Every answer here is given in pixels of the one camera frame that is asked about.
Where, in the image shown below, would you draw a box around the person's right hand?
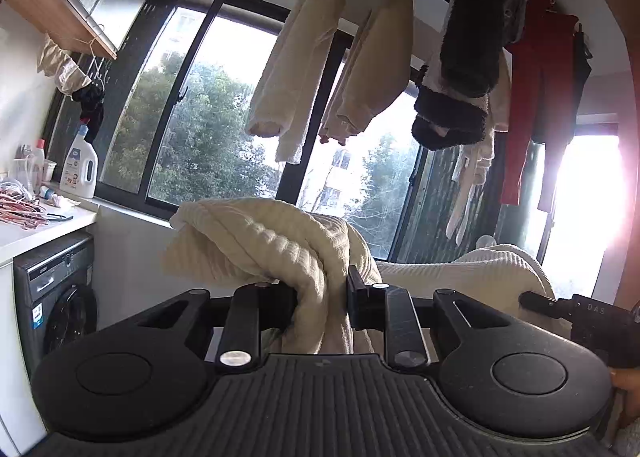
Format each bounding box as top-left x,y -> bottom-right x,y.
611,368 -> 640,430

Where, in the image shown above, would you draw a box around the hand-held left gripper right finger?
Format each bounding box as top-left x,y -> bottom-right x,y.
346,265 -> 521,371

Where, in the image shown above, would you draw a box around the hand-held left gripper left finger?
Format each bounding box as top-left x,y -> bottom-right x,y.
125,282 -> 300,372

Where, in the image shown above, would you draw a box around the grey hanging garment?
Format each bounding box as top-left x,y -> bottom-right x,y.
502,0 -> 530,45

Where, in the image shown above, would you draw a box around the beige hanging cloth bag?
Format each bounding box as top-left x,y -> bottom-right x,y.
37,34 -> 93,95

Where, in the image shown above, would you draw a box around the white detergent bottle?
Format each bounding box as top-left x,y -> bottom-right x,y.
59,124 -> 99,199

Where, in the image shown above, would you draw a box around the red hanging pants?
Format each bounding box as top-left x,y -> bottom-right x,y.
500,0 -> 581,213

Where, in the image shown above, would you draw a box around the white hanging garment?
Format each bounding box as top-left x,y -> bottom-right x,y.
445,137 -> 496,245

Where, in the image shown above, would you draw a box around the grey washing machine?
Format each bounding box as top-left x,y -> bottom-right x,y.
12,232 -> 98,380

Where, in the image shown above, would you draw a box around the black hanging cloth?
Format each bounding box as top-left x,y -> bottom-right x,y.
72,84 -> 106,143

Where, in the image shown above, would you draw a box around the pile of pink hangers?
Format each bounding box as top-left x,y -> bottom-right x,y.
0,182 -> 76,230

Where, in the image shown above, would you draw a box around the small red capped bottle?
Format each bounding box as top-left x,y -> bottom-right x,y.
31,138 -> 47,188

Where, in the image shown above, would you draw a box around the cream hanging sweater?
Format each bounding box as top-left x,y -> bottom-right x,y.
244,0 -> 355,165

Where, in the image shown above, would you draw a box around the black framed window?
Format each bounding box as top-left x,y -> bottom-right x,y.
42,0 -> 621,263

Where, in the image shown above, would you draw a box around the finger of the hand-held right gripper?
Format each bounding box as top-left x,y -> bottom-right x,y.
519,291 -> 576,322

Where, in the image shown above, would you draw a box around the beige hanging sweater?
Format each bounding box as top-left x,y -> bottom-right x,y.
319,0 -> 416,147

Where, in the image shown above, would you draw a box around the black and white fleece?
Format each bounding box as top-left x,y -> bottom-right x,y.
411,0 -> 513,152

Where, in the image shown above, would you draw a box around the cream knit sweater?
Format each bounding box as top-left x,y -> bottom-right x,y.
161,197 -> 558,355

